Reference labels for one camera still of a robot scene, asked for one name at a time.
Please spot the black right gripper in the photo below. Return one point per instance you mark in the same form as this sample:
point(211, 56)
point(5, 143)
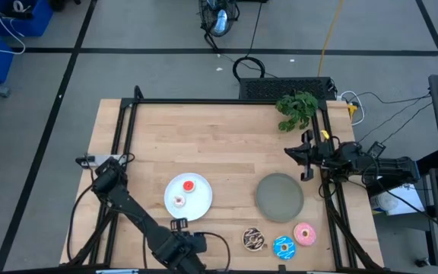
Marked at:
point(319, 156)

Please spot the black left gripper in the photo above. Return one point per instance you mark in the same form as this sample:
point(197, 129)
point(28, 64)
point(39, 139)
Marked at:
point(192, 241)

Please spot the small white sprinkled donut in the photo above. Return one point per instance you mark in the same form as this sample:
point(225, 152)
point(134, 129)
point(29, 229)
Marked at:
point(179, 201)

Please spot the small red frosted donut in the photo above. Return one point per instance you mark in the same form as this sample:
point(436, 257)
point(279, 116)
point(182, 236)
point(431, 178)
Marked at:
point(188, 185)

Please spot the large chocolate drizzled donut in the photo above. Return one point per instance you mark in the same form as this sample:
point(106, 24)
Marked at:
point(253, 239)

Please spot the large pink sprinkled donut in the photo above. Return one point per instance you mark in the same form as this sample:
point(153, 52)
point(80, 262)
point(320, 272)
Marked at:
point(299, 232)

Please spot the large blue drizzled donut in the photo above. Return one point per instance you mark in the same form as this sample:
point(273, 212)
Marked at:
point(280, 243)

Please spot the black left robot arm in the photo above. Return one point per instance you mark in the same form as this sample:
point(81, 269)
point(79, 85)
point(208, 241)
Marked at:
point(127, 201)

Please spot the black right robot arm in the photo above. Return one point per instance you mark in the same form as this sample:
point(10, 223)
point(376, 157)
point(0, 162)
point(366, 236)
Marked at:
point(390, 167)

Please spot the yellow label tag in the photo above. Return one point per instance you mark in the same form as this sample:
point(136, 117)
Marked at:
point(324, 134)

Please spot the white round plate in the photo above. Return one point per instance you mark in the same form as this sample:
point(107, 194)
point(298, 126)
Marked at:
point(198, 205)

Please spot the green artificial plant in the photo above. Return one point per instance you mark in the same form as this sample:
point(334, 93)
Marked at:
point(297, 110)

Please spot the grey round plate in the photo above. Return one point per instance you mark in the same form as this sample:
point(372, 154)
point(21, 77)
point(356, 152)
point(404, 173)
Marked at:
point(280, 197)

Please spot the black perforated computer case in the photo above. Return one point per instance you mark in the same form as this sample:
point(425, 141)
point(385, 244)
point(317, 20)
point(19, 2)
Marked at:
point(285, 88)

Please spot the yellow plug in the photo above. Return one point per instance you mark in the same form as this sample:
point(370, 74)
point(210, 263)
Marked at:
point(352, 111)

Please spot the black power brick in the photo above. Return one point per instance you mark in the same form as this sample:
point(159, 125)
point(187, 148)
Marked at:
point(376, 149)

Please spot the white paper sheet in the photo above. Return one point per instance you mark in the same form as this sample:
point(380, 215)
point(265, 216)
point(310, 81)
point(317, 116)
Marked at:
point(405, 198)

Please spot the black floor fan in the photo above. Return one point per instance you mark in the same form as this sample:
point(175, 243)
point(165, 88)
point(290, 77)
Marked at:
point(219, 17)

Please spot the black aluminium frame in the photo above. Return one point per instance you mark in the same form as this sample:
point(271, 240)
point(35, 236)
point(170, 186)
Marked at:
point(223, 101)

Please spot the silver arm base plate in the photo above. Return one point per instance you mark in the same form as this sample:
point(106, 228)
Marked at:
point(89, 160)

